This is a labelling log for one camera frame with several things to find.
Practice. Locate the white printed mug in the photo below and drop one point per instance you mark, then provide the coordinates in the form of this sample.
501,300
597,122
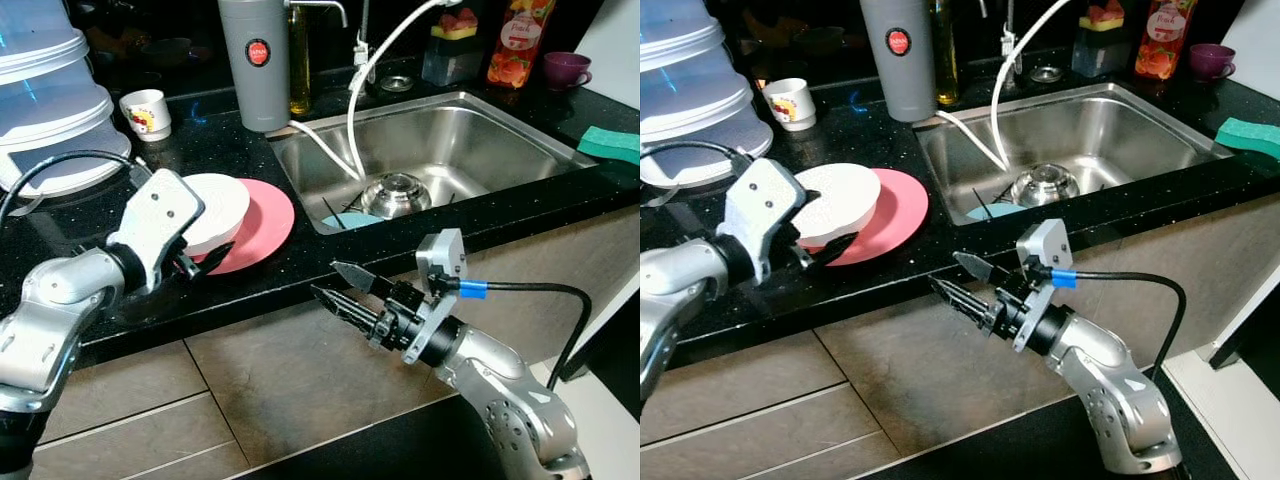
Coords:
790,105
145,115

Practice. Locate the steel bowl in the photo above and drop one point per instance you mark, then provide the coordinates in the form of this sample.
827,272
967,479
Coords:
395,195
1045,185

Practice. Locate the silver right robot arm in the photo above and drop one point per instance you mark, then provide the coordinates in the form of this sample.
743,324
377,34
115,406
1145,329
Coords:
1110,370
500,375

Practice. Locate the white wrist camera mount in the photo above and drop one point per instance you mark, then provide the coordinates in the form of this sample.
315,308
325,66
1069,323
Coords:
445,255
1050,245
160,215
765,205

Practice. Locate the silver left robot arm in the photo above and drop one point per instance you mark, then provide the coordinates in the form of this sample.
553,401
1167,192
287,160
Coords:
680,290
60,290

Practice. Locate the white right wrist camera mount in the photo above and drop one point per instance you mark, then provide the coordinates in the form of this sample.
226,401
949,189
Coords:
445,255
1050,245

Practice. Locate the green sponge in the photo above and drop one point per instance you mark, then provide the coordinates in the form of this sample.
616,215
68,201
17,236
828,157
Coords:
610,145
1250,138

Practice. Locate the pink round plate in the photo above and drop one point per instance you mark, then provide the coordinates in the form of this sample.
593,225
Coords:
265,225
900,215

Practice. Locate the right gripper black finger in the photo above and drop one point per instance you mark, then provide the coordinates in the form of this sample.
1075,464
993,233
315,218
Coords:
355,315
362,280
970,306
982,271

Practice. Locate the chrome sink tap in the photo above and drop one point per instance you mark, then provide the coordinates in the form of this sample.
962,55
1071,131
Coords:
362,45
1010,45

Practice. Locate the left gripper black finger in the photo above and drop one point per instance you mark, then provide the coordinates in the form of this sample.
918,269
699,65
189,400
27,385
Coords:
215,256
838,254

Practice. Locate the white stacked plastic tubs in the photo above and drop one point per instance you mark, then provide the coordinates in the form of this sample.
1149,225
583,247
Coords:
50,110
690,100

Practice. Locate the white bowl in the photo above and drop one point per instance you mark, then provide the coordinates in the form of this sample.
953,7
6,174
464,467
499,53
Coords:
220,205
840,200

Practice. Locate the light blue plate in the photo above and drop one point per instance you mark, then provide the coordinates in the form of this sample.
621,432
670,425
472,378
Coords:
355,221
992,211

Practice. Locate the thin chrome filter spout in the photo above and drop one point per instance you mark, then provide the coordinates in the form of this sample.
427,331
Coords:
325,6

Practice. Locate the yellow oil bottle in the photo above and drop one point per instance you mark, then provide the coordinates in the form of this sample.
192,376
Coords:
946,60
300,70

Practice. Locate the purple cup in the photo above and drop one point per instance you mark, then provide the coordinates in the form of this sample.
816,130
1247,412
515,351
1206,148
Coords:
563,70
1208,60

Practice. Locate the grey water filter cylinder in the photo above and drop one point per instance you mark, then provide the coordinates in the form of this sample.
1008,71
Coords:
898,75
255,80

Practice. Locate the dark thin utensil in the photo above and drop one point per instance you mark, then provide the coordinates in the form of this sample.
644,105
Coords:
986,203
343,212

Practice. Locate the stainless steel sink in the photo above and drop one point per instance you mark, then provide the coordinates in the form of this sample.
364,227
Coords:
470,140
1120,130

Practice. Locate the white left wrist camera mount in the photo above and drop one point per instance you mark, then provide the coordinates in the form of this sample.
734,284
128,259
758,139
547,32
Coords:
160,215
765,205

